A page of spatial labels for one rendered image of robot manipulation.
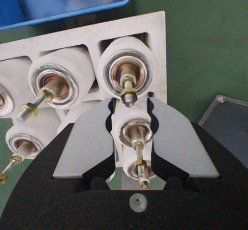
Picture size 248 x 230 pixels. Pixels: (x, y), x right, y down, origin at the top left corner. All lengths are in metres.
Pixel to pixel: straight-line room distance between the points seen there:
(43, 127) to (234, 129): 0.51
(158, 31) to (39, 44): 0.22
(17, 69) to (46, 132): 0.14
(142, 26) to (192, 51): 0.26
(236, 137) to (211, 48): 0.28
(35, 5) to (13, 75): 0.26
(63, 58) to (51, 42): 0.08
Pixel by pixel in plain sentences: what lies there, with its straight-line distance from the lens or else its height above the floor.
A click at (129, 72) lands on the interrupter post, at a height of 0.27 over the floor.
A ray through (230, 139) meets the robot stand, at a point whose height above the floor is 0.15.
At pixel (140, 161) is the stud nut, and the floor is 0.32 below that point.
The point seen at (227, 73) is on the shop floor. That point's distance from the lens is 0.59.
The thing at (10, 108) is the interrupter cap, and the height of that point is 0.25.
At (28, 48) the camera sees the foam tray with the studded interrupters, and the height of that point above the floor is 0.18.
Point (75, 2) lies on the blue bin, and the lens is 0.48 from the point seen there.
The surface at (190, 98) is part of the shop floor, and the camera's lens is 0.57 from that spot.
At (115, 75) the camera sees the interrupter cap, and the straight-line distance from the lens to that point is 0.22.
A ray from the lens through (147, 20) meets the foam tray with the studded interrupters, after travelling 0.28.
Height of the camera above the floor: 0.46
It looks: 60 degrees down
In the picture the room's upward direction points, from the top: 179 degrees counter-clockwise
